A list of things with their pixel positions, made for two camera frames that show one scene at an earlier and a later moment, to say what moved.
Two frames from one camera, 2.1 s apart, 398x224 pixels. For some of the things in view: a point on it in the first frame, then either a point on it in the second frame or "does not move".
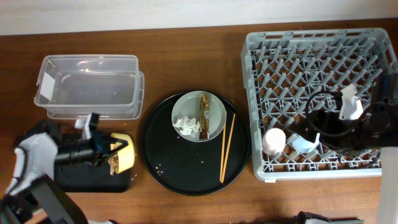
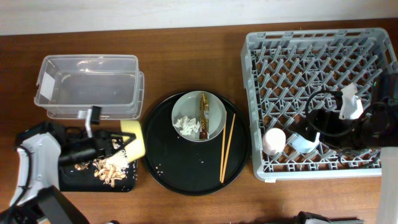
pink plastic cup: (273, 141) does not move
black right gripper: (329, 119) does not move
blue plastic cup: (304, 145) does not move
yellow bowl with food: (124, 158) -> (135, 148)
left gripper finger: (113, 140) -> (120, 134)
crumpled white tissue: (187, 125) does not move
